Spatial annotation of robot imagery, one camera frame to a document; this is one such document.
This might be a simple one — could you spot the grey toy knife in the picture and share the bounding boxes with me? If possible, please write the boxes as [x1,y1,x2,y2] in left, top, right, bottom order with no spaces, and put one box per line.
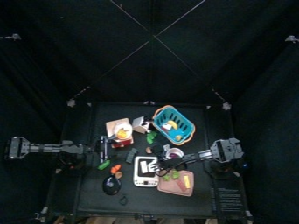
[104,132,118,142]

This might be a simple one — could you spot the green toy vegetable top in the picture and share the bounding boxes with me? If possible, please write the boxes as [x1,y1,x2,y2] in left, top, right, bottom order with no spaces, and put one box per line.
[97,160,110,171]

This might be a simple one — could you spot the red wooden drawer box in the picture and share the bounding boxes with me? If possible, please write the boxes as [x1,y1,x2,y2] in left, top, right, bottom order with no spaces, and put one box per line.
[104,117,136,149]

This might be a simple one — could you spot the white toy bowl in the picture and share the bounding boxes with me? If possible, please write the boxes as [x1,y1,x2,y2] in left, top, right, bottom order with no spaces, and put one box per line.
[164,147,184,160]

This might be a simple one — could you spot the white kitchen scale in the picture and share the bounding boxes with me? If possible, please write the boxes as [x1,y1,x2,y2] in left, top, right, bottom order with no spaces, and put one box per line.
[132,156,160,188]

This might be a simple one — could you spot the dark green seaweed strip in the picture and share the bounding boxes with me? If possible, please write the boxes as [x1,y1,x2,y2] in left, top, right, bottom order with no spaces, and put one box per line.
[125,147,138,165]

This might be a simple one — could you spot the salmon toy slice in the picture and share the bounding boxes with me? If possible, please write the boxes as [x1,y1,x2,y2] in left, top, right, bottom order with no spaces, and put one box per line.
[176,178,186,192]

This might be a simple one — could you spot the white wooden knife block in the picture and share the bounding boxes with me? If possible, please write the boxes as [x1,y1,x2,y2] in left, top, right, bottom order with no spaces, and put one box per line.
[132,116,152,134]

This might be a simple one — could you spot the dark round cup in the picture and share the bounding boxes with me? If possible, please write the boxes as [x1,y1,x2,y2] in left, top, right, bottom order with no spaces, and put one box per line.
[101,175,122,196]

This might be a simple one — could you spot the yellow toy banana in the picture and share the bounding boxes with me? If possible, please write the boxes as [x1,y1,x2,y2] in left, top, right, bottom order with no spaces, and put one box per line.
[165,120,180,130]

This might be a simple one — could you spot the teal basket orange handles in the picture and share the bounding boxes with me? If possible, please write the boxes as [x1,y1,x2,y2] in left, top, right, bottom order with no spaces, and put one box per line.
[150,104,197,146]

